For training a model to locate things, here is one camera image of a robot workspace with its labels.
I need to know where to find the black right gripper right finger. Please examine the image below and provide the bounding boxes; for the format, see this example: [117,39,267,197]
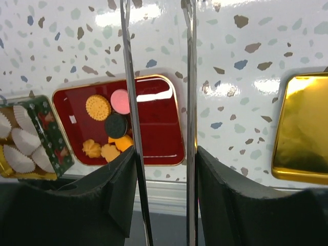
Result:
[196,147,327,245]

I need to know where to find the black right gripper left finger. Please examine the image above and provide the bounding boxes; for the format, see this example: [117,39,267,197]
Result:
[1,148,136,245]

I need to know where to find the yellow flower cookie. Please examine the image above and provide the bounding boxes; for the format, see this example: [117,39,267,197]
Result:
[100,144,121,163]

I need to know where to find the yellow swirl cookie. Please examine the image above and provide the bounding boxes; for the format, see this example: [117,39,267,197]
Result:
[82,139,101,158]

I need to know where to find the orange leaf cookie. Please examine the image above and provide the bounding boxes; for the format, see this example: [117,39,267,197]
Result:
[108,134,134,152]

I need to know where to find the black sandwich cookie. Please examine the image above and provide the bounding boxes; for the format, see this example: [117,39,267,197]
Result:
[105,113,128,139]

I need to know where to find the round yellow biscuit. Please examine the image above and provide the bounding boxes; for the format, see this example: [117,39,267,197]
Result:
[86,94,111,121]

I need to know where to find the pink round cookie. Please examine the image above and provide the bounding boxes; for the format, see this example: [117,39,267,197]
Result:
[110,89,130,115]

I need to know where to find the silver metal tongs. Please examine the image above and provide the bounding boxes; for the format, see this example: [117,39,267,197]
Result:
[120,1,198,245]

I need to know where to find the white paper cupcake liner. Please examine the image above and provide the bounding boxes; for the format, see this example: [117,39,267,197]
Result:
[3,145,35,173]
[11,128,41,156]
[13,105,38,136]
[0,113,12,138]
[31,146,55,173]

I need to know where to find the green christmas cookie tin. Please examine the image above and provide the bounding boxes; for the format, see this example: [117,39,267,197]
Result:
[1,95,74,180]

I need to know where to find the red lacquer tray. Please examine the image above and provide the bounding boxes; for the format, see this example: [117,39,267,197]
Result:
[52,74,185,166]

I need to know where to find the aluminium table frame rail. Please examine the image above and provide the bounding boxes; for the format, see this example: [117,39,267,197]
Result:
[1,174,327,216]

